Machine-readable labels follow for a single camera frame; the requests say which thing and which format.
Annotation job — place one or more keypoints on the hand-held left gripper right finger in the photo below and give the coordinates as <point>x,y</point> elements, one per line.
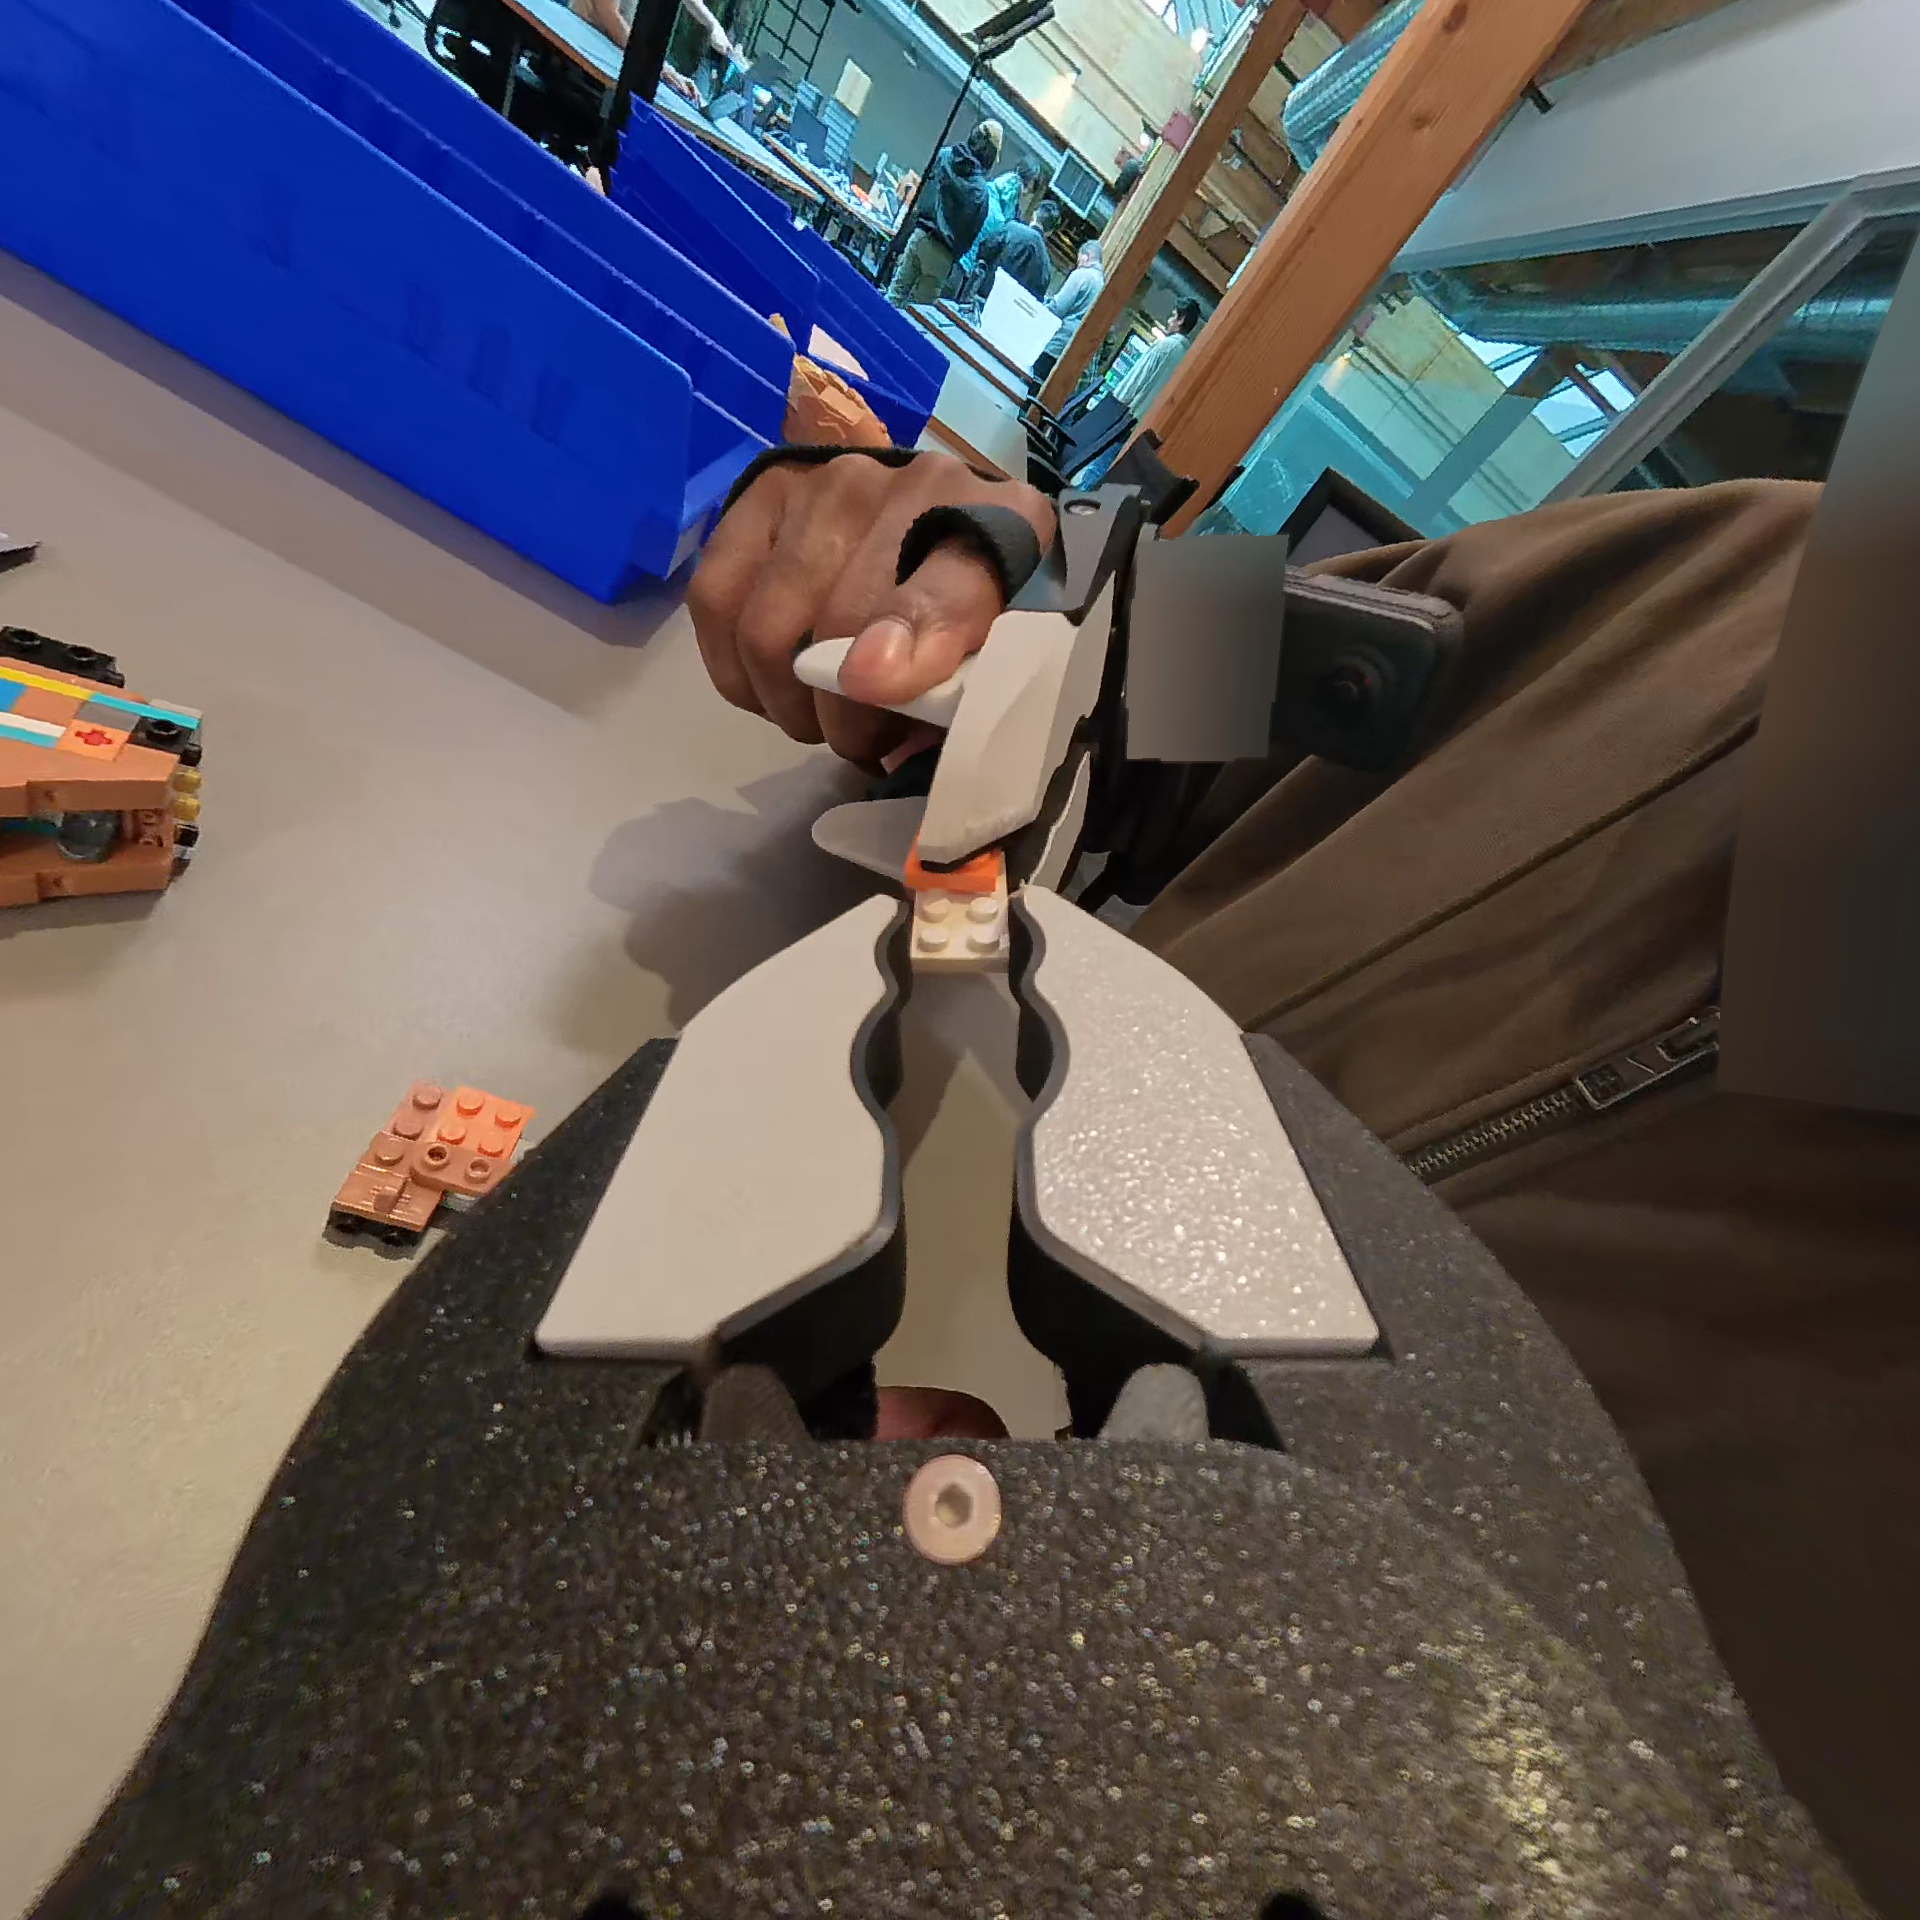
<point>1206,1190</point>

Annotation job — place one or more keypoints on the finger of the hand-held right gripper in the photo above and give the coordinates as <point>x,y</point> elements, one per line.
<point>1071,825</point>
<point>1018,717</point>

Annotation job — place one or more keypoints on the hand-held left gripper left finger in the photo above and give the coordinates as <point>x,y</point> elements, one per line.
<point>719,1190</point>

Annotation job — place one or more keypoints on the orange toy brick plate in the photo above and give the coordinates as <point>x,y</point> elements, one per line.
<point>955,866</point>

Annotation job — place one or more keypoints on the white toy brick plate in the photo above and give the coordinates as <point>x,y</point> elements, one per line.
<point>960,932</point>

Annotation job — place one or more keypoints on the small orange toy brick assembly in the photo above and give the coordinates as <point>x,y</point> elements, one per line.
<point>437,1149</point>

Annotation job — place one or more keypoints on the blue plastic bin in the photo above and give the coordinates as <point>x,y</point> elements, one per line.
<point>377,265</point>
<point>780,254</point>

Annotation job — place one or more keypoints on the grey desk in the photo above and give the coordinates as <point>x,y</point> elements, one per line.
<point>377,755</point>

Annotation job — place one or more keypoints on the person's right hand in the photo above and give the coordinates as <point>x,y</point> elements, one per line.
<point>815,570</point>

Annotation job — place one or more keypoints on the black office chair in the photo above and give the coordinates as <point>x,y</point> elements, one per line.
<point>1075,426</point>

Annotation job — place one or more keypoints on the tan toy pieces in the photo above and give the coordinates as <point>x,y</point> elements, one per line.
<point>837,404</point>

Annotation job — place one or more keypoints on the person's brown hoodie torso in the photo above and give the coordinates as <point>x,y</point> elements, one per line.
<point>1504,899</point>

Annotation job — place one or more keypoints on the black pole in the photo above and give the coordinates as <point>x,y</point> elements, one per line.
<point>629,77</point>

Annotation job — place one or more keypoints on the multicoloured toy brick model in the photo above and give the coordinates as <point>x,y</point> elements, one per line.
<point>89,785</point>

